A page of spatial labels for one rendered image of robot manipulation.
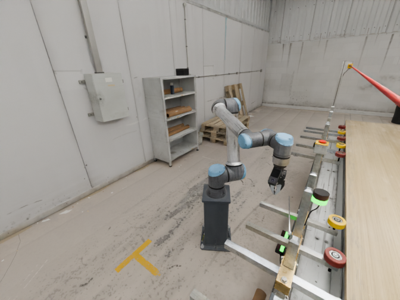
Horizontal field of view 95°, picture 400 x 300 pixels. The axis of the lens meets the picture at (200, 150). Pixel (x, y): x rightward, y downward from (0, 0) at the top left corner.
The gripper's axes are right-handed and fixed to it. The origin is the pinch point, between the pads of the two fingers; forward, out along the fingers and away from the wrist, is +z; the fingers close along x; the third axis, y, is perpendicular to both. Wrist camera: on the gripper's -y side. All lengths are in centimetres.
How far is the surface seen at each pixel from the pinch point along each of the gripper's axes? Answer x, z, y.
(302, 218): -16.7, -4.9, -19.0
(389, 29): -121, -156, 742
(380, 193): -56, 7, 44
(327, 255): -29.4, 6.0, -24.0
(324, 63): 24, -68, 746
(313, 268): -28.2, 34.7, -9.7
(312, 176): -17.0, -14.6, 6.0
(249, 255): -1.4, 0.7, -46.4
